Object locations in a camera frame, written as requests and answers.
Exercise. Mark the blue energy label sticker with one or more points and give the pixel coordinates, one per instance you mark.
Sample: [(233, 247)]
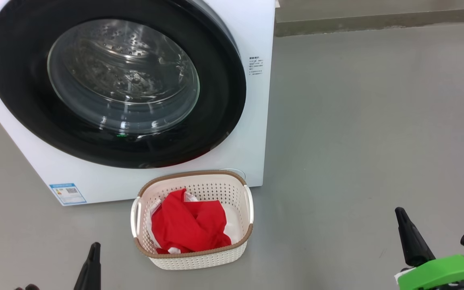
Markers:
[(67, 194)]

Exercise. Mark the stainless steel washing machine drum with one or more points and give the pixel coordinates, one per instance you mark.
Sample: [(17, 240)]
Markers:
[(115, 60)]

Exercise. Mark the black round glass washer door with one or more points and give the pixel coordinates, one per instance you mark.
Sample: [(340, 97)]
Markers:
[(18, 80)]

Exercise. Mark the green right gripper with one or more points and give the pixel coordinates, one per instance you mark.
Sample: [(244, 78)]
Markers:
[(437, 276)]

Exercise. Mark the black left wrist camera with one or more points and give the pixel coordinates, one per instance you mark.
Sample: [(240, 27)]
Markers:
[(26, 287)]

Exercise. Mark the white front-load washing machine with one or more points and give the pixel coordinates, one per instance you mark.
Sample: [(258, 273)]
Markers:
[(252, 141)]

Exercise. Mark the round white filter cover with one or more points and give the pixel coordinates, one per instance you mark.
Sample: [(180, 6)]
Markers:
[(238, 172)]

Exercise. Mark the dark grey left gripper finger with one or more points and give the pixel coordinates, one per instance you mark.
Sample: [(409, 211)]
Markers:
[(91, 270)]

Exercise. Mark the cream laundry basket brown rim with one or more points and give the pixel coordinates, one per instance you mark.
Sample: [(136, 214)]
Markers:
[(199, 259)]

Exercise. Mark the red and white garment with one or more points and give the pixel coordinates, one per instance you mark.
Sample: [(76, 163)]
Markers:
[(187, 229)]

